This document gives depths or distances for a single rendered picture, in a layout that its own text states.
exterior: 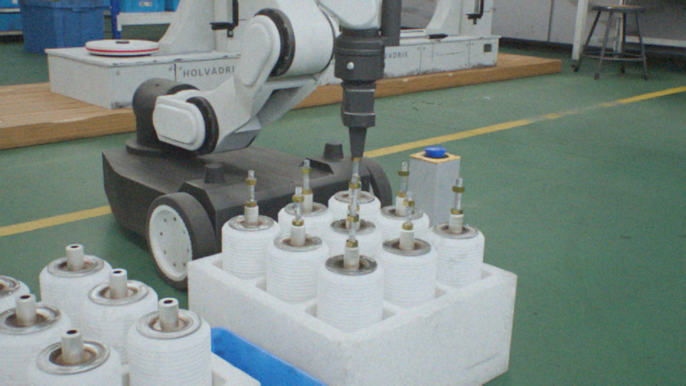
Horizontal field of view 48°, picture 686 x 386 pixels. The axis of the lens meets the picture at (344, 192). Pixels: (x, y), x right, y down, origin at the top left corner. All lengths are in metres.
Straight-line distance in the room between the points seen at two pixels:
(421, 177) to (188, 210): 0.47
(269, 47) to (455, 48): 3.12
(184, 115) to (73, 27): 3.86
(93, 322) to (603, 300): 1.09
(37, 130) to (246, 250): 1.87
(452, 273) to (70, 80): 2.52
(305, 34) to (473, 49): 3.23
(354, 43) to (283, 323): 0.49
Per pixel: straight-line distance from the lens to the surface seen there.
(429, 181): 1.48
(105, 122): 3.13
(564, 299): 1.71
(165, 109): 1.94
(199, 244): 1.56
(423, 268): 1.16
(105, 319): 1.00
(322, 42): 1.65
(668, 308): 1.75
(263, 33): 1.60
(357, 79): 1.33
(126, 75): 3.23
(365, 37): 1.33
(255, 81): 1.64
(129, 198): 1.89
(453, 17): 4.87
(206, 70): 3.43
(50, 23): 5.67
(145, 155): 2.07
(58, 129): 3.05
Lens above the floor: 0.66
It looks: 16 degrees down
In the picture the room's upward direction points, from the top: 2 degrees clockwise
